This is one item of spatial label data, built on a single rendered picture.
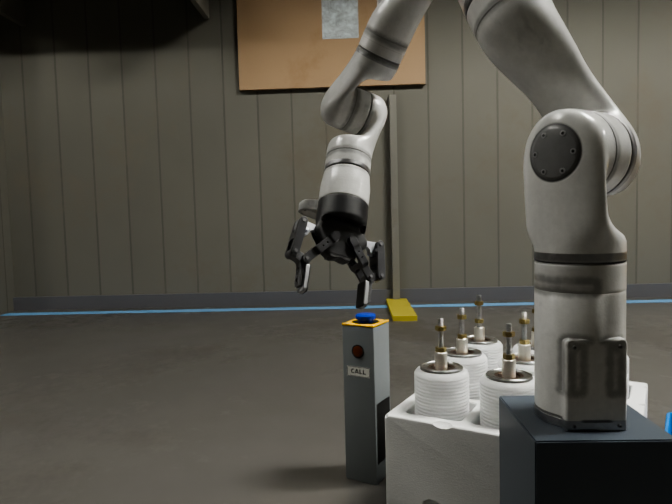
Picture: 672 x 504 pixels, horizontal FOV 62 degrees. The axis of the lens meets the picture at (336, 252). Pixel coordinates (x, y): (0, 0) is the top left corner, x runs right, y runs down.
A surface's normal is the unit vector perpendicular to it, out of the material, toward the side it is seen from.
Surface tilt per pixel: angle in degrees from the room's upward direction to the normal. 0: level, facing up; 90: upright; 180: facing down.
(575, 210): 90
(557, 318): 90
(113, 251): 90
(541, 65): 110
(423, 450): 90
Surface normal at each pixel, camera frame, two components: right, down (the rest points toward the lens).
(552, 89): -0.56, 0.42
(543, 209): -0.87, 0.10
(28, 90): -0.04, 0.07
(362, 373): -0.51, 0.07
